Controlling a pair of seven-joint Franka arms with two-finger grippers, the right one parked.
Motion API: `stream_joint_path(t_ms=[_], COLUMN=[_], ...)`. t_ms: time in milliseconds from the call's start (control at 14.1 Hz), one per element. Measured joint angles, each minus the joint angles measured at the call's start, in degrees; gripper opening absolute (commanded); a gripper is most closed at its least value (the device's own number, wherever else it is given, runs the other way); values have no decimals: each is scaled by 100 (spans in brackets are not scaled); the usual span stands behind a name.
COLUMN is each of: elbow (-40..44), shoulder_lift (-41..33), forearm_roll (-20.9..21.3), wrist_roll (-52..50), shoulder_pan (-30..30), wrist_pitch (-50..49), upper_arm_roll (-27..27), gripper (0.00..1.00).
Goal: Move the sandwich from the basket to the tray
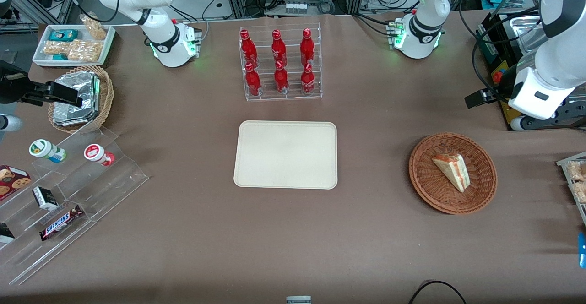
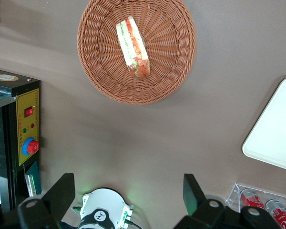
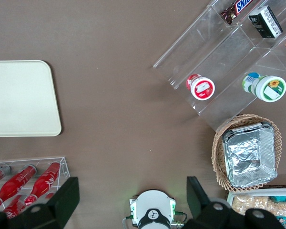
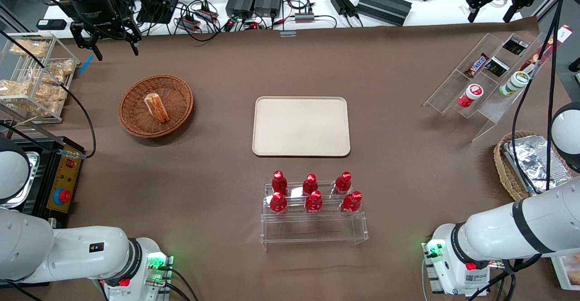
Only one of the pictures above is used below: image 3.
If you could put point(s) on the white cup with red label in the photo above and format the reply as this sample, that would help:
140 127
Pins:
202 88

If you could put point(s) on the clear acrylic stepped shelf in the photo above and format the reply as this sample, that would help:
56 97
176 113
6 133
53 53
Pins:
228 47

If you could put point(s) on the Snickers chocolate bar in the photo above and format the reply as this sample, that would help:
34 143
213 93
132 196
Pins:
240 6

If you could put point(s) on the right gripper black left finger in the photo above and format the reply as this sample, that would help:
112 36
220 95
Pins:
62 200

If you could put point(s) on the clear acrylic bottle rack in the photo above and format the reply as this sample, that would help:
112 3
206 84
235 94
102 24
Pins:
64 167

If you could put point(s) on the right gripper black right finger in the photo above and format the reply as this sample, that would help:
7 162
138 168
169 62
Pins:
197 202

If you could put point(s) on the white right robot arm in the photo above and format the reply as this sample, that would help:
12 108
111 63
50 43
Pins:
155 202

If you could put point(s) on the black and white small carton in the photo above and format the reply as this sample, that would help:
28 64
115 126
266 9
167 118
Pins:
264 21

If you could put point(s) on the light tan wicker basket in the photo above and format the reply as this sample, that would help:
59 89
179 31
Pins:
218 155

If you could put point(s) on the small teal snack packet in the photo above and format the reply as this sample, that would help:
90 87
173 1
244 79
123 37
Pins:
277 198

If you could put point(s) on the white rectangular snack tray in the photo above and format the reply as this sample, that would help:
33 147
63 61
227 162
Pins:
252 191

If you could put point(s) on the beige plastic serving tray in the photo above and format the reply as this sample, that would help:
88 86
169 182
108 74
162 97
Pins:
21 97

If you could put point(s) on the white cup with green label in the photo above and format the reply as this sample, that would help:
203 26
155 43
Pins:
269 88

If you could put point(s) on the aluminium foil container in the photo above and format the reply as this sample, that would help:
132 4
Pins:
248 152

